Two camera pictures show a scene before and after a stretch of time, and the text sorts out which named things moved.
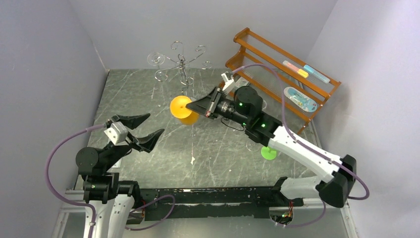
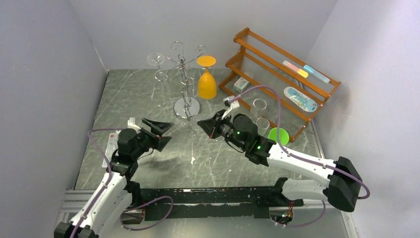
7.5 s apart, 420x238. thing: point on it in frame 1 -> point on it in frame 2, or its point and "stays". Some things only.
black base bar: (213, 202) stays
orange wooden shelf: (288, 84) stays
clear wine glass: (156, 59) stays
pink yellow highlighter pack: (301, 72) stays
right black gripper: (214, 105) -> (217, 126)
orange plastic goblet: (178, 108) -> (207, 88)
